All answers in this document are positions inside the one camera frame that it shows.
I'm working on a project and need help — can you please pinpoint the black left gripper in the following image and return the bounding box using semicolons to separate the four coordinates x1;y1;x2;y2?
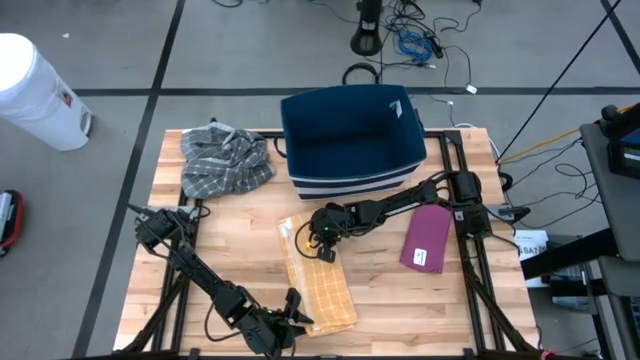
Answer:
239;288;314;357

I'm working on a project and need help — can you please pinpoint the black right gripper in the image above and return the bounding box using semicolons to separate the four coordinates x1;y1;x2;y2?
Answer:
308;201;354;264

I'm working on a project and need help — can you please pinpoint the orange checked towel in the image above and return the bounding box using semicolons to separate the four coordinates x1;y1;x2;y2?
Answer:
277;212;359;337

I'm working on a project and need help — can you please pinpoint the navy white-striped fabric basket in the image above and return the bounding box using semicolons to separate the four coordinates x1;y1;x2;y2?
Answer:
273;83;428;202

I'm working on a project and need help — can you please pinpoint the purple cloth towel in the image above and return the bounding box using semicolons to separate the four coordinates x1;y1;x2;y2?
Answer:
399;203;454;275

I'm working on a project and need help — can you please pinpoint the grey checked towel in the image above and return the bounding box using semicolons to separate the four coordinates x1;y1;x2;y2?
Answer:
179;122;276;200

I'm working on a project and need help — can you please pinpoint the black stand base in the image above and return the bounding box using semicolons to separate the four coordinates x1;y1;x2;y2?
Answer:
349;0;384;57

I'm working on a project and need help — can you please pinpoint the white printed paper box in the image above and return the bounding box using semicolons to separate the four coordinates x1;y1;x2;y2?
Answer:
514;228;551;290

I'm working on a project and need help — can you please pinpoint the black power strip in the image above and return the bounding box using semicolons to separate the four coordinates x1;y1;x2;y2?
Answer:
423;30;446;60

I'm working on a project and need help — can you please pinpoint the thin black pole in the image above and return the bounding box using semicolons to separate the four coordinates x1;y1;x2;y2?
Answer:
497;0;624;162

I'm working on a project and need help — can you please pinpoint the grey equipment cart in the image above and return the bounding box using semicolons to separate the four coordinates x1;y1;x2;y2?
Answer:
519;122;640;360

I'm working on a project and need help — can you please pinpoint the red and black device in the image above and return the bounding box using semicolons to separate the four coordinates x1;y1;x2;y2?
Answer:
0;188;25;257

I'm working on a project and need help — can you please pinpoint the black electronic device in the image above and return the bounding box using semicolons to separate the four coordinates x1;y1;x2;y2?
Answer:
599;103;640;180

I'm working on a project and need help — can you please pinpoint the white trash bin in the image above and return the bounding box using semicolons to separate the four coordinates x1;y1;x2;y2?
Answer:
0;32;95;152

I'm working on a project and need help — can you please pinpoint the black cable coil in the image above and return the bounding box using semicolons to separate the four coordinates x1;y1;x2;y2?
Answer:
341;62;382;86

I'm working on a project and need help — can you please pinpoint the blue cable coil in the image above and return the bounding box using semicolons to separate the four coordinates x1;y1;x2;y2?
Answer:
396;30;434;64

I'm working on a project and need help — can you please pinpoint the black tangled floor cable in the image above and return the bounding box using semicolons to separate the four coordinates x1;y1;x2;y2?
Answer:
379;0;484;96

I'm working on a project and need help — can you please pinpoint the yellow cable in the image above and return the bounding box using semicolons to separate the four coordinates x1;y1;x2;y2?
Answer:
498;102;640;166

